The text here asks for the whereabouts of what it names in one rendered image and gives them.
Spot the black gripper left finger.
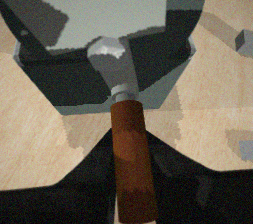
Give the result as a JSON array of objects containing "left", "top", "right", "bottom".
[{"left": 0, "top": 128, "right": 116, "bottom": 224}]

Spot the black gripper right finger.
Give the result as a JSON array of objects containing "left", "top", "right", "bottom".
[{"left": 146, "top": 130, "right": 253, "bottom": 224}]

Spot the light grey flat bar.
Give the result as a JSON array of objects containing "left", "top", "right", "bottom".
[{"left": 239, "top": 140, "right": 253, "bottom": 160}]

